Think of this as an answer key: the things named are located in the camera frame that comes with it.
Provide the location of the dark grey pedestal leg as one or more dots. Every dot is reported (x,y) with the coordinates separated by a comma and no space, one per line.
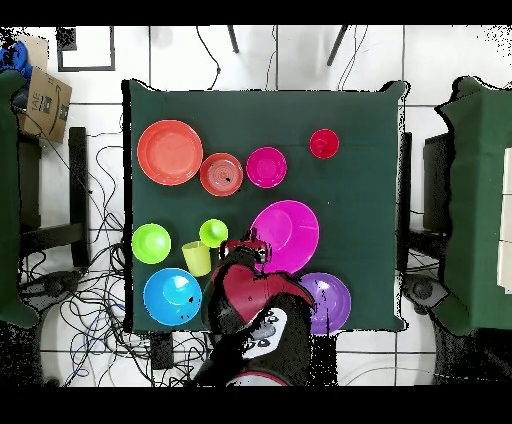
(424,288)
(52,282)

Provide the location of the cardboard box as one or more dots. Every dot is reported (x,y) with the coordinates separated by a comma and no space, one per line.
(46,104)

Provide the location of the small crimson pink bowl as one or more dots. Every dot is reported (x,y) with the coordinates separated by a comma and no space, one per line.
(266,167)

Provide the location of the black chair frame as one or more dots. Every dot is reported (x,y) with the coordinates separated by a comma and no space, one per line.
(78,180)

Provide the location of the large magenta bowl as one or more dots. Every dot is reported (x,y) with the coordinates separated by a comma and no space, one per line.
(292,232)

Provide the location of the black tripod leg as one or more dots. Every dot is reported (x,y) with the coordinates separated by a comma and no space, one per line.
(337,46)
(233,40)

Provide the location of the purple bowl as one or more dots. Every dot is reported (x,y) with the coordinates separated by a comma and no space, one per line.
(332,300)

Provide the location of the green cloth side table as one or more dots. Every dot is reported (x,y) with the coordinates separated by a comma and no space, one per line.
(8,200)
(476,200)

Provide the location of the small green bowl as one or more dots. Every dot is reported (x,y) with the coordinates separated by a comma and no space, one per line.
(151,243)

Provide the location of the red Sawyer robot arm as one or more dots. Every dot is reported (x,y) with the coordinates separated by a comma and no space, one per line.
(244,292)

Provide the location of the red cup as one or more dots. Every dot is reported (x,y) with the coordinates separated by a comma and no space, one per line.
(324,144)

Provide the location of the small orange bowl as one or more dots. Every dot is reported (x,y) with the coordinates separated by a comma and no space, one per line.
(218,172)

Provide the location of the black square floor frame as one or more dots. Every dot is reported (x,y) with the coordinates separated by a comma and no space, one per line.
(86,68)

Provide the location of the blue bowl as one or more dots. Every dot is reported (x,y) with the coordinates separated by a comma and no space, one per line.
(168,296)

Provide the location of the white box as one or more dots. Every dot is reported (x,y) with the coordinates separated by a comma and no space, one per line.
(506,220)

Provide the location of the yellow cup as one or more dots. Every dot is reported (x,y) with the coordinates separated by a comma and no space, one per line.
(196,260)

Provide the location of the lime green cup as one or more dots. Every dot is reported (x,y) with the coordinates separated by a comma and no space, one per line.
(213,233)

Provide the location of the blue object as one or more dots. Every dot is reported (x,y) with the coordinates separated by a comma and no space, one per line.
(16,60)

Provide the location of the dark green tablecloth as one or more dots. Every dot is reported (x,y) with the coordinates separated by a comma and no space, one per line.
(352,224)

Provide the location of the large orange bowl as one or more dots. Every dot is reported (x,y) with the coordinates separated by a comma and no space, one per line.
(170,152)

